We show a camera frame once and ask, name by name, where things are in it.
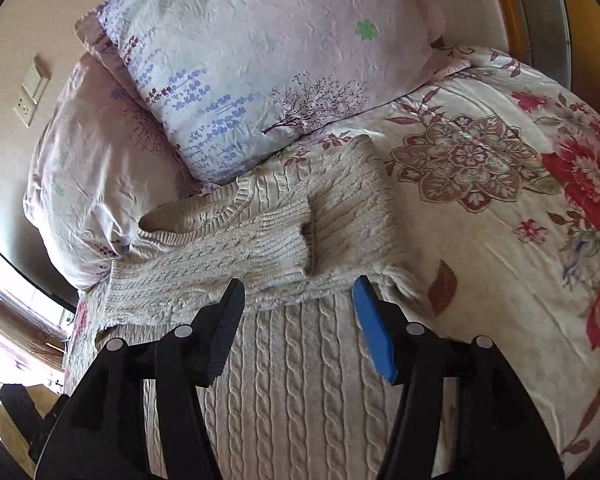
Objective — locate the floral bed blanket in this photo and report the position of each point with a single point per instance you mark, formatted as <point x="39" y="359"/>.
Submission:
<point x="505" y="260"/>

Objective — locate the wooden headboard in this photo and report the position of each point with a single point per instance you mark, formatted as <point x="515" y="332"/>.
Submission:
<point x="587" y="25"/>

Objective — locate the black framed glass panel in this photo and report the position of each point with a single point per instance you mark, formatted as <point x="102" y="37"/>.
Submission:
<point x="30" y="272"/>

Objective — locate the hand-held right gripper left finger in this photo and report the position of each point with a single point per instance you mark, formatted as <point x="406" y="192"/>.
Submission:
<point x="227" y="325"/>

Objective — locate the dark furniture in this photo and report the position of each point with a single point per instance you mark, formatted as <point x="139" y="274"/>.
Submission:
<point x="25" y="410"/>

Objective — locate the grey door strip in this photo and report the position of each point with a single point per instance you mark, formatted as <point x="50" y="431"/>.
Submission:
<point x="542" y="10"/>

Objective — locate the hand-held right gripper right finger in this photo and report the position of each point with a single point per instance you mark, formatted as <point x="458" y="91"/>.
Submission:
<point x="372" y="330"/>

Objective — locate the beige wall socket plate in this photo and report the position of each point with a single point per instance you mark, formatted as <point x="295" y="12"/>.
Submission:
<point x="32" y="95"/>

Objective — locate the lavender sprig print pillow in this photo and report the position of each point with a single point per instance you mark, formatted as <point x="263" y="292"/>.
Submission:
<point x="260" y="60"/>

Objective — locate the pale pink clover pillow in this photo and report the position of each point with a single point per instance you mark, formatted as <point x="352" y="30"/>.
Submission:
<point x="95" y="170"/>

